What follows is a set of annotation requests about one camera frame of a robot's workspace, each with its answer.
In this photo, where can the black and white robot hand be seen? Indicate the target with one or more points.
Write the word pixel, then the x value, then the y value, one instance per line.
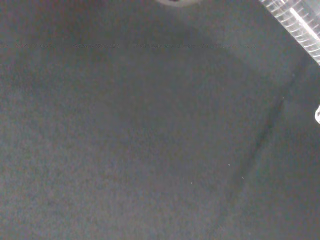
pixel 177 2

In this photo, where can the black cloth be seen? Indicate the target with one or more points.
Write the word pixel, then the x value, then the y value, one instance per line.
pixel 125 137

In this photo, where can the clear plastic funnel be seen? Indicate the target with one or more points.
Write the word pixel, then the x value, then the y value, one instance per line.
pixel 318 113

